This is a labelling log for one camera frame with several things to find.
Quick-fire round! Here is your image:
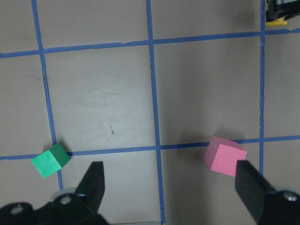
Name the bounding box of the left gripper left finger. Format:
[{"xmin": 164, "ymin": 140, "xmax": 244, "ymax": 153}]
[{"xmin": 75, "ymin": 162, "xmax": 105, "ymax": 216}]

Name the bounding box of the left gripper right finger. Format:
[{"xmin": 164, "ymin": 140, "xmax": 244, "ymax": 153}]
[{"xmin": 234, "ymin": 159, "xmax": 300, "ymax": 225}]

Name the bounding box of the yellow push button switch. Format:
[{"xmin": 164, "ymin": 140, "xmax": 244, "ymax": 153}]
[{"xmin": 266, "ymin": 0, "xmax": 300, "ymax": 27}]

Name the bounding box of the pink cube near centre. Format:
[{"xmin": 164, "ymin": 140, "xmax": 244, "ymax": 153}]
[{"xmin": 204, "ymin": 136, "xmax": 247, "ymax": 177}]

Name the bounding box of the green cube centre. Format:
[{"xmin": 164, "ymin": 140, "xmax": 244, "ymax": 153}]
[{"xmin": 31, "ymin": 143, "xmax": 70, "ymax": 179}]

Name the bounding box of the brown paper table cover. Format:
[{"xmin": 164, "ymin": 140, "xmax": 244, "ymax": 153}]
[{"xmin": 0, "ymin": 0, "xmax": 300, "ymax": 225}]

